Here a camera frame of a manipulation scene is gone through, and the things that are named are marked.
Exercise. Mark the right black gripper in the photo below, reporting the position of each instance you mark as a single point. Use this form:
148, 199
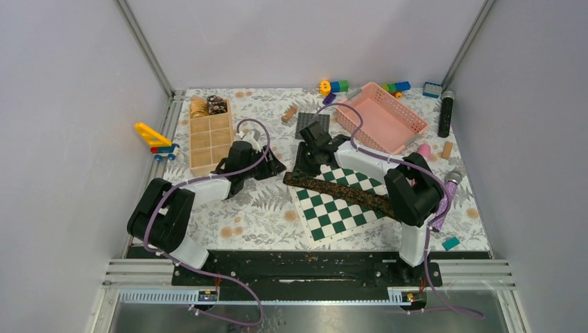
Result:
301, 166

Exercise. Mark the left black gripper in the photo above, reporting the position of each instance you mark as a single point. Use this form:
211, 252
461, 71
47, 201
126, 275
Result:
272, 167

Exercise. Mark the wooden compartment box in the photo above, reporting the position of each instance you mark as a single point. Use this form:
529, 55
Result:
210, 139

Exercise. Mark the black key-patterned necktie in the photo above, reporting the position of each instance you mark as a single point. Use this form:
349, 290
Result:
376, 202

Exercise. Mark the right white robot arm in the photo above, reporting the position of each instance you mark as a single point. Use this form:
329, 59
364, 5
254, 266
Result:
413, 192

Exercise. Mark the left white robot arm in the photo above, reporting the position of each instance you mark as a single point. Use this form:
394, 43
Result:
162, 214

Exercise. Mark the grey studded baseplate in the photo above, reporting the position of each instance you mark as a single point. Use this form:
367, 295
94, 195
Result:
305, 118

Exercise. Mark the small wooden arch block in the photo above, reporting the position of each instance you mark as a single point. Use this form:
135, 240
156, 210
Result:
287, 116

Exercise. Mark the purple toy brick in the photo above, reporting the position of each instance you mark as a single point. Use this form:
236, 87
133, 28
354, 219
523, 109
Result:
330, 98

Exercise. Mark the rolled floral black tie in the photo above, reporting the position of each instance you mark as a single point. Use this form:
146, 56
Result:
216, 105

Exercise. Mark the yellow round toy block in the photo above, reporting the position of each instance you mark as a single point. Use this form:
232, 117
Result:
325, 87

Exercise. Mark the rolled golden tie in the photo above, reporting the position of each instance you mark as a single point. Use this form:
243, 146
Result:
198, 109

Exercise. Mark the green toy brick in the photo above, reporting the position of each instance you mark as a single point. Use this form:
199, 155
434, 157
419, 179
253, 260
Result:
343, 85

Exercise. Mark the green white chessboard mat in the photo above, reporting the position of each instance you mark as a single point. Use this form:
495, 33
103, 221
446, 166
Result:
326, 219

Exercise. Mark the pink perforated plastic basket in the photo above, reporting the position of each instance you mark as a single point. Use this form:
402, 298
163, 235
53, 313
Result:
384, 122

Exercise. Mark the yellow toy ladder vehicle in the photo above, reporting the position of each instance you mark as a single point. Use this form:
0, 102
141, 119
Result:
161, 147

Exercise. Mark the multicolour toy brick train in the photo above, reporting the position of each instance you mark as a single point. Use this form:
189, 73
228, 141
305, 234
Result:
396, 89

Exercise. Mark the pink toy microphone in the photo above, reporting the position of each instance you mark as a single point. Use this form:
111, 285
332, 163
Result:
424, 150

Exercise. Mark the small wooden rectangular block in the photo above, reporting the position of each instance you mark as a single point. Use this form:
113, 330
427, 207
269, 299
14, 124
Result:
447, 150

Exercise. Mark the blue grey toy brick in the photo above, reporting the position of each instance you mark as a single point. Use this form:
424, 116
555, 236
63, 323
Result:
432, 90

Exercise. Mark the black toy microphone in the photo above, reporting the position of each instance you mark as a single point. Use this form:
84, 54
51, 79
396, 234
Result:
444, 124

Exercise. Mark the teal small block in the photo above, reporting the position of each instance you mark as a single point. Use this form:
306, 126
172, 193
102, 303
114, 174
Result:
451, 243

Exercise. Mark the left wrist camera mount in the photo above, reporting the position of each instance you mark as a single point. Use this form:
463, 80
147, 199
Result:
250, 136

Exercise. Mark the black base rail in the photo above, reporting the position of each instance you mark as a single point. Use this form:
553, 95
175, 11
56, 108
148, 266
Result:
318, 275

